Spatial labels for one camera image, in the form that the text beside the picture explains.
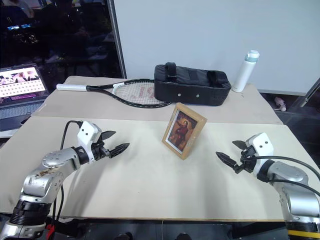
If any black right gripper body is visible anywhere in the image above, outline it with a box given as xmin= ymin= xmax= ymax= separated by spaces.
xmin=234 ymin=144 xmax=257 ymax=175

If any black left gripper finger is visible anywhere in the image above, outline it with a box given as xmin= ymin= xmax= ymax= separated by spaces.
xmin=108 ymin=142 xmax=131 ymax=159
xmin=100 ymin=130 xmax=117 ymax=142

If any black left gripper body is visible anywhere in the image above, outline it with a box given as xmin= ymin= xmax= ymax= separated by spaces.
xmin=90 ymin=139 xmax=111 ymax=161

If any grey metal stand leg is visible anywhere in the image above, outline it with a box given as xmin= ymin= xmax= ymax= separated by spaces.
xmin=299 ymin=76 xmax=320 ymax=109

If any black white tennis racket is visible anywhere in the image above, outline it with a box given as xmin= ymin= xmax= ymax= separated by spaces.
xmin=56 ymin=78 xmax=174 ymax=110

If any pink object on floor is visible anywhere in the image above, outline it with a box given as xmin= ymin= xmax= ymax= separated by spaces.
xmin=273 ymin=96 xmax=288 ymax=112

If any white water bottle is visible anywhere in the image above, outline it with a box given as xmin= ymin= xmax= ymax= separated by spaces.
xmin=232 ymin=49 xmax=261 ymax=93

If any black padded bag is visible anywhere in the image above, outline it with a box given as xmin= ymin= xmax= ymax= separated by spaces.
xmin=153 ymin=61 xmax=233 ymax=107

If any open laptop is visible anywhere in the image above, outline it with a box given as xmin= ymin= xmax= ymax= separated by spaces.
xmin=0 ymin=62 xmax=52 ymax=133

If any white partition board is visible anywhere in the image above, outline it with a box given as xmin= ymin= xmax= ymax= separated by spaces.
xmin=112 ymin=0 xmax=320 ymax=96

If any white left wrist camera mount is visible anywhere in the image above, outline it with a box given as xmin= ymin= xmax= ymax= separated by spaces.
xmin=76 ymin=121 xmax=103 ymax=164

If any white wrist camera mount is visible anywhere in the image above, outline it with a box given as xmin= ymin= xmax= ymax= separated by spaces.
xmin=245 ymin=132 xmax=274 ymax=178
xmin=76 ymin=121 xmax=103 ymax=164

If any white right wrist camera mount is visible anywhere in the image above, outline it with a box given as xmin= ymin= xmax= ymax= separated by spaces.
xmin=245 ymin=132 xmax=274 ymax=178

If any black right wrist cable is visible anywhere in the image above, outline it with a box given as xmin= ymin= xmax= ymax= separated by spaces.
xmin=243 ymin=154 xmax=320 ymax=196

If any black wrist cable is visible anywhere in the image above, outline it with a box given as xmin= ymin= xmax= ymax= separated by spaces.
xmin=60 ymin=120 xmax=84 ymax=151
xmin=243 ymin=154 xmax=320 ymax=196

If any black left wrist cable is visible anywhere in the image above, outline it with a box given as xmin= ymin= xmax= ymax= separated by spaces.
xmin=60 ymin=120 xmax=84 ymax=151

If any wooden picture frame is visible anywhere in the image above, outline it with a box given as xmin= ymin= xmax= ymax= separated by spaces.
xmin=161 ymin=102 xmax=208 ymax=161

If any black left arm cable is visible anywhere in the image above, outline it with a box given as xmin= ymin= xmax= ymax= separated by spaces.
xmin=50 ymin=185 xmax=65 ymax=223

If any silver metal window post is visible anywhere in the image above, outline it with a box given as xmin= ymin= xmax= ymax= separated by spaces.
xmin=105 ymin=0 xmax=128 ymax=79

